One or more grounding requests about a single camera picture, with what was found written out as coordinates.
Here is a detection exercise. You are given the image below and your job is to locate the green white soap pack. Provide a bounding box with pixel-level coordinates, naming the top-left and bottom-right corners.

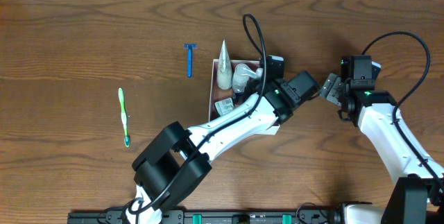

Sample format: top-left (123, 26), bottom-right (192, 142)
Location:
top-left (214, 98), bottom-right (235, 116)

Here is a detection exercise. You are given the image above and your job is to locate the blue disposable razor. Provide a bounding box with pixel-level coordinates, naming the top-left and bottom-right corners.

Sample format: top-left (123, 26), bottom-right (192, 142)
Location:
top-left (184, 43), bottom-right (198, 78)

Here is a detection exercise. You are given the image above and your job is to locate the white cream tube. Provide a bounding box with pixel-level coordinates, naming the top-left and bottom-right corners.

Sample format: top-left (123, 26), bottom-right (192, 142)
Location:
top-left (216, 40), bottom-right (232, 90)

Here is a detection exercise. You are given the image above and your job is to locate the black camera cable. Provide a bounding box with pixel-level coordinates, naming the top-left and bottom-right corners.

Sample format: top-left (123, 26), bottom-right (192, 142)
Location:
top-left (100, 12), bottom-right (268, 224)
top-left (361, 31), bottom-right (444, 193)

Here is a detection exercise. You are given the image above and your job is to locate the black right camera cable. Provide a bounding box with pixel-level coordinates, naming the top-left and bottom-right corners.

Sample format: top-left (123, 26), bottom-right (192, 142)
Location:
top-left (361, 31), bottom-right (444, 193)

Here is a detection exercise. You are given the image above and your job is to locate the green toothbrush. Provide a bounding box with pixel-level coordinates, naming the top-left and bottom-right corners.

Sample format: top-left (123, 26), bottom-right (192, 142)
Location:
top-left (118, 87), bottom-right (130, 148)

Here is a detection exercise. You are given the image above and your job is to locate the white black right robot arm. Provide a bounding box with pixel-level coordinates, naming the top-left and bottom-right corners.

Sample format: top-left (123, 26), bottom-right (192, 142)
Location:
top-left (321, 55), bottom-right (443, 223)

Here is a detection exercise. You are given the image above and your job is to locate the white cardboard box pink inside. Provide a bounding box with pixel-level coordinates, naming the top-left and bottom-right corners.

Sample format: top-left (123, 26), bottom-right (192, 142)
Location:
top-left (208, 59), bottom-right (259, 121)

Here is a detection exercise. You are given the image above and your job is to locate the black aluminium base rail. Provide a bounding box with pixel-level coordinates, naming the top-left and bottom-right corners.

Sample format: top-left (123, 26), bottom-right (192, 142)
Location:
top-left (67, 203), bottom-right (345, 224)

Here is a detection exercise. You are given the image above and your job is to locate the black left camera cable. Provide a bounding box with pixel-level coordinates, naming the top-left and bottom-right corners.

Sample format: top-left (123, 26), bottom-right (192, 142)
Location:
top-left (100, 12), bottom-right (268, 224)

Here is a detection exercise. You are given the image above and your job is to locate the clear spray bottle blue liquid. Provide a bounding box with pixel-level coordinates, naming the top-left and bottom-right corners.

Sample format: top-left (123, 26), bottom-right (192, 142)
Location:
top-left (232, 64), bottom-right (263, 105)

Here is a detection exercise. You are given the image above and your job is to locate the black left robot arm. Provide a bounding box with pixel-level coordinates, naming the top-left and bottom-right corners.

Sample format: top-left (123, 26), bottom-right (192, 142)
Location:
top-left (122, 55), bottom-right (319, 223)

